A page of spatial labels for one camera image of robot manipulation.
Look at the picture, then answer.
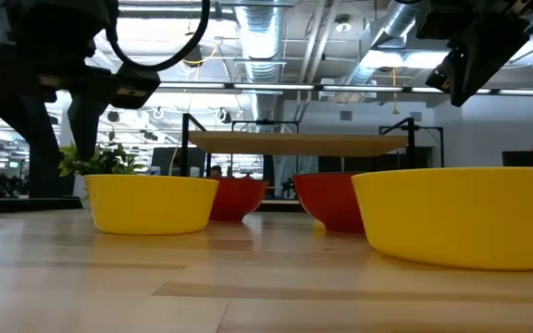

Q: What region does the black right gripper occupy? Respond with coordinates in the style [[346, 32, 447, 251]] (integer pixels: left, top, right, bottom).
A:
[[416, 0, 531, 108]]

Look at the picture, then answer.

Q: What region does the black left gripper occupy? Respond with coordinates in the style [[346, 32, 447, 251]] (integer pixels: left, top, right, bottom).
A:
[[0, 39, 120, 162]]

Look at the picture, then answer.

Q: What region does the yellow plastic mini bowl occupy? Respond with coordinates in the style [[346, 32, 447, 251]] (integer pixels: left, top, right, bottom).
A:
[[83, 173, 220, 236], [351, 166, 533, 272]]

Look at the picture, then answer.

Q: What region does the red floral ceramic mini bowl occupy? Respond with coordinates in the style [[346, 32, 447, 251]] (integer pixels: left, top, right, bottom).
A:
[[208, 177, 269, 223], [292, 172, 366, 234]]

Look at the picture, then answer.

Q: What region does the small green potted plant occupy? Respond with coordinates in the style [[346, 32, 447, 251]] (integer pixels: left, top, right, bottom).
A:
[[57, 131, 146, 209]]

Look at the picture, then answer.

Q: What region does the dark computer monitor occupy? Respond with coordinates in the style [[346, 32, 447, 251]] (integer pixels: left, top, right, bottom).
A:
[[501, 151, 533, 168]]

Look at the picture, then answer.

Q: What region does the long ceiling light strip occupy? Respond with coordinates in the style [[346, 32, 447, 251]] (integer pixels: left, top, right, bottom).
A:
[[157, 81, 533, 97]]

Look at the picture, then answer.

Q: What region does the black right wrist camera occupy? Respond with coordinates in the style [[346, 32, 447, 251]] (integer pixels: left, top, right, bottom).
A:
[[425, 48, 457, 93]]

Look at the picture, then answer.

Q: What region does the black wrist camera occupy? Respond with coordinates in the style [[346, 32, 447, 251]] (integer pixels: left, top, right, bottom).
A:
[[111, 63, 162, 111], [425, 48, 457, 93]]

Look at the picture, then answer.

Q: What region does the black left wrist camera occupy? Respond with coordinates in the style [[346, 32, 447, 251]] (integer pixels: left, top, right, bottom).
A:
[[111, 63, 162, 111]]

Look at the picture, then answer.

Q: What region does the silver ventilation duct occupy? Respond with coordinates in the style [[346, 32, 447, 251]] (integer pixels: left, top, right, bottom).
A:
[[233, 0, 287, 121], [330, 0, 429, 98]]

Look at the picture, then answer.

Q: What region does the yellow hanging cord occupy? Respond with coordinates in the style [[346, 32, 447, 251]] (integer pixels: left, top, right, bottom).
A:
[[390, 68, 400, 116]]

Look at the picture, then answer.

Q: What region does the black frame upright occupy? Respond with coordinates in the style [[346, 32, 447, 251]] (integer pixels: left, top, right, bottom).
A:
[[180, 113, 208, 178], [378, 117, 445, 170]]

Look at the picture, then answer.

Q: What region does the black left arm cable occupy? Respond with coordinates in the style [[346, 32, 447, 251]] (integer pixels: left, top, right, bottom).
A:
[[105, 0, 212, 74]]

